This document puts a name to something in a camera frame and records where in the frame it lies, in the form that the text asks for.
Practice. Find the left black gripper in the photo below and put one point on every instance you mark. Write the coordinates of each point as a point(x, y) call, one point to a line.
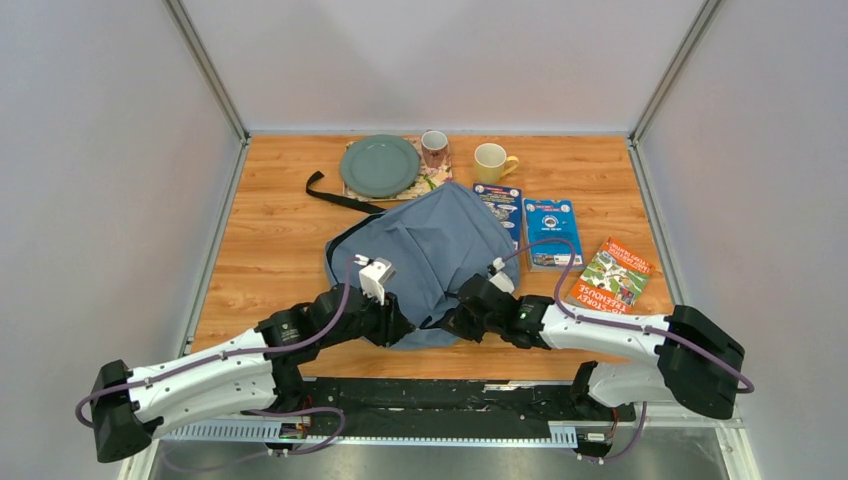
point(393, 325)

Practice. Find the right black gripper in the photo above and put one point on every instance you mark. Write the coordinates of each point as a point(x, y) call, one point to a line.
point(457, 324)

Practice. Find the blue-grey fabric backpack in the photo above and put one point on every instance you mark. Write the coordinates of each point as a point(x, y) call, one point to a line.
point(435, 243)

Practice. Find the dark blue paperback book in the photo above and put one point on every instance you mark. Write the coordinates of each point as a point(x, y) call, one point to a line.
point(505, 203)

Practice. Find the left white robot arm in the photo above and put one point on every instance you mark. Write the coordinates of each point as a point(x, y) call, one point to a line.
point(256, 370)

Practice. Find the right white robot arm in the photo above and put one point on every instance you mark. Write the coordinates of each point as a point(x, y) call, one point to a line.
point(682, 356)

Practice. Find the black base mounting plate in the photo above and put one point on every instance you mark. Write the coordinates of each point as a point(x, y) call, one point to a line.
point(449, 409)

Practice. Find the light blue paperback book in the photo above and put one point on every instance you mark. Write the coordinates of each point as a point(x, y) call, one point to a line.
point(550, 228)

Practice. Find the orange treehouse paperback book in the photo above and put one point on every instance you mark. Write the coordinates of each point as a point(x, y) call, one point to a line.
point(613, 280)

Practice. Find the floral serving tray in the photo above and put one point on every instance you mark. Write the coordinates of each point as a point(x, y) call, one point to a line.
point(428, 179)

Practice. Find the yellow ceramic mug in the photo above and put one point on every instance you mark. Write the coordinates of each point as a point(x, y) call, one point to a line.
point(492, 163)

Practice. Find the green ceramic plate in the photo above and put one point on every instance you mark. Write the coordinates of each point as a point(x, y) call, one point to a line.
point(380, 166)

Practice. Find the pink patterned mug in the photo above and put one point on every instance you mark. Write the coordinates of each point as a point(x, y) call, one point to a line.
point(435, 148)

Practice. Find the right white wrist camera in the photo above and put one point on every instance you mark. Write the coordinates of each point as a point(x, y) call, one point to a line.
point(499, 278)

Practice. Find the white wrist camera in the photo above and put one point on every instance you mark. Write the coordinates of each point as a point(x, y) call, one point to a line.
point(374, 274)
point(499, 278)

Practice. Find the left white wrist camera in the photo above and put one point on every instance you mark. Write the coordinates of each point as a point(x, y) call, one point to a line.
point(374, 274)

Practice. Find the aluminium front frame rail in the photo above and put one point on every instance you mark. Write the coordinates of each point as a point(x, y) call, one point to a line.
point(663, 442)

